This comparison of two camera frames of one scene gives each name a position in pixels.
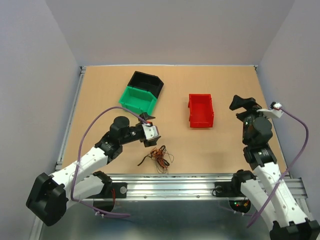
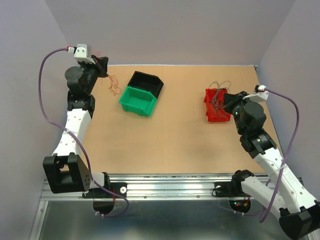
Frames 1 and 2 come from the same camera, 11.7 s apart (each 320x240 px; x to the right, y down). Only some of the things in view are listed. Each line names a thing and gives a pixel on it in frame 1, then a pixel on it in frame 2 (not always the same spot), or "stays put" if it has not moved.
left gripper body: [135, 134] → [90, 70]
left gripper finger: [146, 116] → [103, 62]
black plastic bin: [148, 82] stays put
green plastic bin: [138, 100] stays put
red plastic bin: [201, 113] → [214, 99]
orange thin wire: [159, 154] → [113, 86]
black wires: [161, 157] → [217, 103]
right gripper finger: [238, 102] → [230, 100]
